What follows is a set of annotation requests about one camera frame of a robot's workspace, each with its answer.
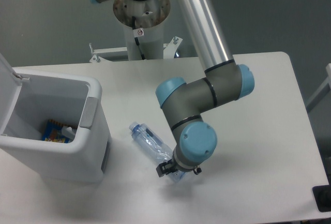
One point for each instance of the white plastic trash can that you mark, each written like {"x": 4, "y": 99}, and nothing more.
{"x": 30, "y": 98}

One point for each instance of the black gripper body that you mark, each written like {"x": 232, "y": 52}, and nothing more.
{"x": 182, "y": 166}

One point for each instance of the blue snack wrapper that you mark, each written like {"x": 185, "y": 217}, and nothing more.
{"x": 52, "y": 132}

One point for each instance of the black object at table corner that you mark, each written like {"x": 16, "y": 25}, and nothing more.
{"x": 322, "y": 197}

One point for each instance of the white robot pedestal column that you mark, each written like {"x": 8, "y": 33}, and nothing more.
{"x": 143, "y": 20}

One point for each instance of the white frame at right edge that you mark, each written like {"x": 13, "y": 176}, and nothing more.
{"x": 320, "y": 92}

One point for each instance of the white paper carton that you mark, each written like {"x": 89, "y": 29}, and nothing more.
{"x": 69, "y": 132}

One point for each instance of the clear plastic bottle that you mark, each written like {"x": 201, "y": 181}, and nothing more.
{"x": 152, "y": 145}

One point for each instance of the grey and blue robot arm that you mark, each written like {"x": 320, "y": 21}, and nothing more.
{"x": 183, "y": 103}

